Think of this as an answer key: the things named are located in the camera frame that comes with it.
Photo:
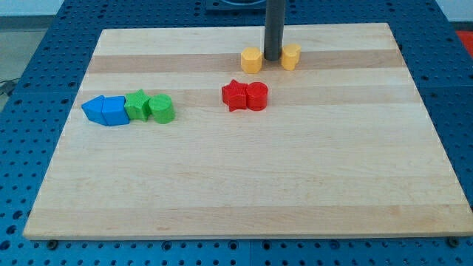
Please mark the blue pentagon block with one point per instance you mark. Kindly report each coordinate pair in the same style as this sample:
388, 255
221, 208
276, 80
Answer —
113, 111

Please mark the blue triangle block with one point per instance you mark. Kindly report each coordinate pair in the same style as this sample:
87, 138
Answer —
93, 110

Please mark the light wooden board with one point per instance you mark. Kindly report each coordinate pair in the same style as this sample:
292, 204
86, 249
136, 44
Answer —
344, 149

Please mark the yellow heart block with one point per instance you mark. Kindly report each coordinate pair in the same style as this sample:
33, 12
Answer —
290, 56

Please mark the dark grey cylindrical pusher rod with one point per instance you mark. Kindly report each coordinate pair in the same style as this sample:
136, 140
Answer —
274, 28

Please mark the green star block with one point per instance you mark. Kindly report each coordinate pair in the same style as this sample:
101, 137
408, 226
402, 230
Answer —
137, 105

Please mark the yellow hexagon block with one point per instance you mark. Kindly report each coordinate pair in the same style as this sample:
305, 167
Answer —
251, 60

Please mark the green cylinder block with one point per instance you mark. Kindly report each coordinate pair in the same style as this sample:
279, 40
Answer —
162, 109

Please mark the red cylinder block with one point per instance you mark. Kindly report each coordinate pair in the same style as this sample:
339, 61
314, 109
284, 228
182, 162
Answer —
257, 96

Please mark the red star block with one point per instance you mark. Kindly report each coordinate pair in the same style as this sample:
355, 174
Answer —
234, 95

